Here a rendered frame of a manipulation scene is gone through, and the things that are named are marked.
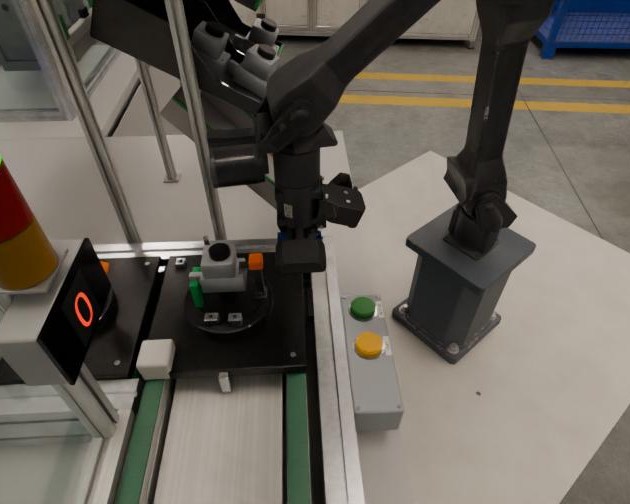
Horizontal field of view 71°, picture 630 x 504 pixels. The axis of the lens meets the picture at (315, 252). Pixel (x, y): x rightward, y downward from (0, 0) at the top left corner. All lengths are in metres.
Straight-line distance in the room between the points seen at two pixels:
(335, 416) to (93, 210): 0.80
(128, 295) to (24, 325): 0.38
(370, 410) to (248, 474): 0.18
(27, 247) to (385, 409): 0.46
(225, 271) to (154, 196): 0.57
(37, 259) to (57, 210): 0.82
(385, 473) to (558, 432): 0.28
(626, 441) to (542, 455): 1.19
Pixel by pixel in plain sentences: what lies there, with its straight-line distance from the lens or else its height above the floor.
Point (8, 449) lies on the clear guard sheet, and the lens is 0.50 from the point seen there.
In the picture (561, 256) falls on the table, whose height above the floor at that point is 0.86.
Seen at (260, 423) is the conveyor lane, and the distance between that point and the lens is 0.68.
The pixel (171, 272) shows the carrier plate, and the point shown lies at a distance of 0.81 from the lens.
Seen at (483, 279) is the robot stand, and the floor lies 1.06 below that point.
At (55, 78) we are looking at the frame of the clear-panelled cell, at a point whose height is 0.99.
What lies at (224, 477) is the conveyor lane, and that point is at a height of 0.92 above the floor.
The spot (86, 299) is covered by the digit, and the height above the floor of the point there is 1.20.
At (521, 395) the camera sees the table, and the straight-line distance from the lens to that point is 0.83.
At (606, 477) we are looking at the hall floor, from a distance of 1.88.
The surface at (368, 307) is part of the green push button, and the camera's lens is 0.72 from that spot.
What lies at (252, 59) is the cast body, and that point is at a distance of 0.78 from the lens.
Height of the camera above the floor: 1.53
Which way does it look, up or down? 44 degrees down
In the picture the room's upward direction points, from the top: straight up
